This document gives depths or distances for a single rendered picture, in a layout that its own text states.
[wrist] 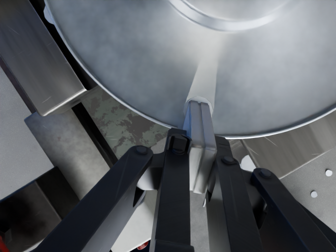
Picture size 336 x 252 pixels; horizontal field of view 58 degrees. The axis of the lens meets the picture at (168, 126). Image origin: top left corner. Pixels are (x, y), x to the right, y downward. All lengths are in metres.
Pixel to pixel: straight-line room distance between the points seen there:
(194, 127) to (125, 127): 0.20
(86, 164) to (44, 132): 0.06
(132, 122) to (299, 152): 0.20
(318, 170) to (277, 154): 0.92
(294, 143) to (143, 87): 0.12
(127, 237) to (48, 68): 0.24
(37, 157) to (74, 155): 0.73
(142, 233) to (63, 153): 0.15
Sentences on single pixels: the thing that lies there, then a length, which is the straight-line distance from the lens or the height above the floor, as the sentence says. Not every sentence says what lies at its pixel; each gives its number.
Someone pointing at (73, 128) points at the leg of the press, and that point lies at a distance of 0.39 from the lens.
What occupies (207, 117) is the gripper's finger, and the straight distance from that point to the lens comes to 0.20.
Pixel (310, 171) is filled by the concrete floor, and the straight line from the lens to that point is 1.16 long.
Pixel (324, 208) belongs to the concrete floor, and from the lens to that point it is 1.22.
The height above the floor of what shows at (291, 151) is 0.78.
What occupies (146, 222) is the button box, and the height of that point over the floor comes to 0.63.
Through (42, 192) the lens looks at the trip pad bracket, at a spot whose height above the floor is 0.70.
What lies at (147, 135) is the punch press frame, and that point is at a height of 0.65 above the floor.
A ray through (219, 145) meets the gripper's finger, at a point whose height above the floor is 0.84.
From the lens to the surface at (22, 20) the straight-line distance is 0.35.
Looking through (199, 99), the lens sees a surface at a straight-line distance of 0.23.
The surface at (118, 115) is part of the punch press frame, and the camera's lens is 0.37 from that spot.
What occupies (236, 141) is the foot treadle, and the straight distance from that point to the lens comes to 0.89.
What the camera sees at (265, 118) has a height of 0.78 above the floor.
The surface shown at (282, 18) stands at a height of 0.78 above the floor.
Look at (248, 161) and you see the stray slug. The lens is 0.39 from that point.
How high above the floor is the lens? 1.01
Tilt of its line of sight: 84 degrees down
